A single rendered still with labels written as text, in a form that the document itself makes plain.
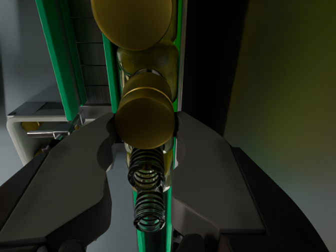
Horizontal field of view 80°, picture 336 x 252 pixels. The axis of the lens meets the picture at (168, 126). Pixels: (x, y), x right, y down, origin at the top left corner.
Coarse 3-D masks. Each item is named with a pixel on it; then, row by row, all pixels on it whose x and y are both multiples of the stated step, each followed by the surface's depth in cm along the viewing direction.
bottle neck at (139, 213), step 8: (144, 192) 20; (152, 192) 20; (160, 192) 21; (136, 200) 21; (144, 200) 19; (152, 200) 19; (160, 200) 20; (136, 208) 19; (144, 208) 19; (152, 208) 19; (160, 208) 19; (136, 216) 18; (144, 216) 18; (152, 216) 18; (160, 216) 18; (136, 224) 19; (144, 224) 20; (152, 224) 20; (160, 224) 19
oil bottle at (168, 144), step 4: (172, 104) 22; (172, 136) 21; (168, 140) 21; (172, 140) 22; (124, 144) 22; (164, 144) 21; (168, 144) 21; (172, 144) 22; (128, 148) 21; (164, 148) 21; (168, 148) 21; (128, 152) 22; (164, 152) 21
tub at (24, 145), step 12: (12, 120) 46; (24, 120) 46; (36, 120) 46; (48, 120) 46; (60, 120) 46; (12, 132) 47; (24, 132) 51; (24, 144) 51; (36, 144) 55; (24, 156) 51; (108, 168) 54
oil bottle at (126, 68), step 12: (120, 48) 17; (156, 48) 17; (168, 48) 17; (120, 60) 17; (132, 60) 16; (144, 60) 16; (156, 60) 16; (168, 60) 17; (120, 72) 17; (132, 72) 17; (168, 72) 17; (120, 84) 18; (168, 84) 17
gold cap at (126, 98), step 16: (128, 80) 14; (144, 80) 13; (160, 80) 14; (128, 96) 11; (144, 96) 10; (160, 96) 11; (128, 112) 11; (144, 112) 11; (160, 112) 11; (128, 128) 11; (144, 128) 11; (160, 128) 11; (128, 144) 12; (144, 144) 12; (160, 144) 12
